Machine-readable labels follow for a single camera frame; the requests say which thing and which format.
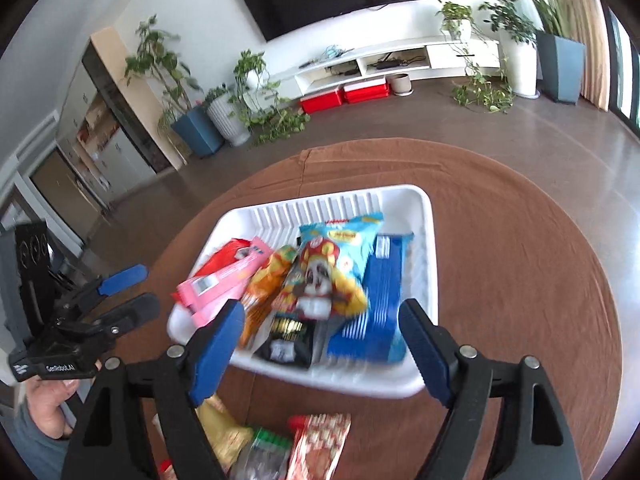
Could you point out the white wall cabinet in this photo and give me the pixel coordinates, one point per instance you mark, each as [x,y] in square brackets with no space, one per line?
[120,155]

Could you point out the white plastic tray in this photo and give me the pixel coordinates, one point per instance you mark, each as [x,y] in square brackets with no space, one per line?
[300,210]

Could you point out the plant in white ribbed pot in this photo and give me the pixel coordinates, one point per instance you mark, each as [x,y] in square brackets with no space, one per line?
[227,120]

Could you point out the pink snack packet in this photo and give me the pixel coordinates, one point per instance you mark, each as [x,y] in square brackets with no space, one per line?
[220,285]

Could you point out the grey green clear snack packet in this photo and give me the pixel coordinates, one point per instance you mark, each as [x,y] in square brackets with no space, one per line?
[262,455]

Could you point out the trailing plant in white pot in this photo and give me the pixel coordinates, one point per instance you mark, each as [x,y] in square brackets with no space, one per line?
[482,92]
[280,125]

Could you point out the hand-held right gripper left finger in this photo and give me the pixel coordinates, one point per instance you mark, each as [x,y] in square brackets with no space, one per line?
[217,355]

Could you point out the brown tablecloth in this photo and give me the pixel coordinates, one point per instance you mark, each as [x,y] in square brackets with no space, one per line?
[500,260]

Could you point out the light blue snack packet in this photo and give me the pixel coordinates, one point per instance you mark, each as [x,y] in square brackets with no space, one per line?
[340,240]

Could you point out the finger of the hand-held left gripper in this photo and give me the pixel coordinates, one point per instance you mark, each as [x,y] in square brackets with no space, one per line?
[122,277]
[130,312]

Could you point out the person's left forearm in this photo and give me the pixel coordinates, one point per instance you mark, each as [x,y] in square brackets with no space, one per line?
[30,455]

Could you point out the orange snack packet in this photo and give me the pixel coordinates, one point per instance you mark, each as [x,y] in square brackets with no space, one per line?
[265,280]

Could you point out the person's left hand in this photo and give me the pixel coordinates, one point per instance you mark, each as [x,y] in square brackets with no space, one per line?
[50,402]

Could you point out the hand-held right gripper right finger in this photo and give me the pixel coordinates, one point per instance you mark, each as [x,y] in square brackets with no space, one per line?
[425,350]

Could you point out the red brown patterned snack packet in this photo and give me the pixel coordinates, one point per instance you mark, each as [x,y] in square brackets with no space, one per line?
[315,445]

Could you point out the tall plant in blue pot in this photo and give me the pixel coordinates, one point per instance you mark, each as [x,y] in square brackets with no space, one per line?
[197,132]

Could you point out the black sliding glass door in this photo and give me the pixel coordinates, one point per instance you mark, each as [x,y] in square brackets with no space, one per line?
[625,75]

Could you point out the large-leaf plant in grey pot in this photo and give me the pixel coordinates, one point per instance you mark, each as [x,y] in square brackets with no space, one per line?
[560,67]

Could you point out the white television cabinet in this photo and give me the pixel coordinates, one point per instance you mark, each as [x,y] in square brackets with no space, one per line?
[450,55]

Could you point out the dark blue snack packet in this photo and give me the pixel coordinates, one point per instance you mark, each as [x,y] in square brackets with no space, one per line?
[380,300]

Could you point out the gold snack packet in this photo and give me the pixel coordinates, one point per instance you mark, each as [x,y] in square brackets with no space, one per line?
[225,435]

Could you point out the black snack packet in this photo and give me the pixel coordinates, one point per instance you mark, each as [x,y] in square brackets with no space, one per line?
[287,340]

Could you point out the brown entrance door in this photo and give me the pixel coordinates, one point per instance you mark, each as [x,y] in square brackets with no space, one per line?
[55,195]

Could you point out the beige curtain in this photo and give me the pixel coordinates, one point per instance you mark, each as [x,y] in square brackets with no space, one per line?
[590,35]

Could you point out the empty beige flower pot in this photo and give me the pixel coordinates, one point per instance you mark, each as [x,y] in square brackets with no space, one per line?
[401,84]

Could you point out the bushy plant in tall white pot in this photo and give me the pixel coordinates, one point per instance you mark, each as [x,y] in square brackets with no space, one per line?
[520,65]

